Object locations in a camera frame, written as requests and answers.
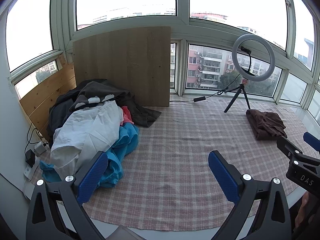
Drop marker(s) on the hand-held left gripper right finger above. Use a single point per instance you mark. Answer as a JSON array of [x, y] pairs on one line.
[[222, 175]]

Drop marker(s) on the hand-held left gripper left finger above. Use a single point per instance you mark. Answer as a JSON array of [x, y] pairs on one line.
[[92, 175]]

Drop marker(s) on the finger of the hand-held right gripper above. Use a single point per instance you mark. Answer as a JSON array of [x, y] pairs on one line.
[[287, 145], [312, 141]]

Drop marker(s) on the blue striped work coat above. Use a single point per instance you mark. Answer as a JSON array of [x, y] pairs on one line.
[[127, 137]]

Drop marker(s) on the folded brown garment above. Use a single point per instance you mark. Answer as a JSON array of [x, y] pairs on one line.
[[266, 123]]

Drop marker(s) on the pink plaid blanket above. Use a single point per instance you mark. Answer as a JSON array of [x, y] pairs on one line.
[[175, 142]]

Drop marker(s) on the white power strip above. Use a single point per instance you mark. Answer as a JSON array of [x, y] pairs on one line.
[[30, 172]]

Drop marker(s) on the black power adapter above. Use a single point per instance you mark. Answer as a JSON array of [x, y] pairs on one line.
[[30, 158]]

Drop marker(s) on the black mini tripod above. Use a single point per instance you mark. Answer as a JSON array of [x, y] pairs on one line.
[[243, 93]]

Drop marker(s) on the pink garment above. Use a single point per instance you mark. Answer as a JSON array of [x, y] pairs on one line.
[[127, 116]]

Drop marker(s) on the grey garment with white patches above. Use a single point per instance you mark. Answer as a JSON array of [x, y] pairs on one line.
[[130, 102]]

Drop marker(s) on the pine wood board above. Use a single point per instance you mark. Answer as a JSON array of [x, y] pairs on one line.
[[47, 97]]

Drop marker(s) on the black phone clamp on gooseneck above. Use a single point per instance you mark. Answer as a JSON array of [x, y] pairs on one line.
[[250, 60]]

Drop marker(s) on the pink apartment building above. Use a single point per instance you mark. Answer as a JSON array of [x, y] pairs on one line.
[[192, 67]]

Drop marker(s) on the light wooden board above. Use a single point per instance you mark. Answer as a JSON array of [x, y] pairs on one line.
[[125, 65]]

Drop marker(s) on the white window frame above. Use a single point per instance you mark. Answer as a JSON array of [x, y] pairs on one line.
[[182, 10]]

